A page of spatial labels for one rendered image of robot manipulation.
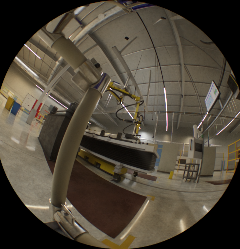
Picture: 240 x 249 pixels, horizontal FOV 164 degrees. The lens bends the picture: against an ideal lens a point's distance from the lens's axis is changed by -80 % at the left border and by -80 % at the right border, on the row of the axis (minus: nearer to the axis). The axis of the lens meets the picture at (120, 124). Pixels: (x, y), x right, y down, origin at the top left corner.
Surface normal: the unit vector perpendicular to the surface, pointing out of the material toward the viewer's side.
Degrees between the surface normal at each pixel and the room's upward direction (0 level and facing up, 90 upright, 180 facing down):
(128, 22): 176
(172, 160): 90
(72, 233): 44
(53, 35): 135
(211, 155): 90
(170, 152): 90
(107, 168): 90
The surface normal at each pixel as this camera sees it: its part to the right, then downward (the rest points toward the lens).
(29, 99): 0.88, 0.11
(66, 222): 0.06, -1.00
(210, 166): -0.47, -0.44
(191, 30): -0.33, 0.86
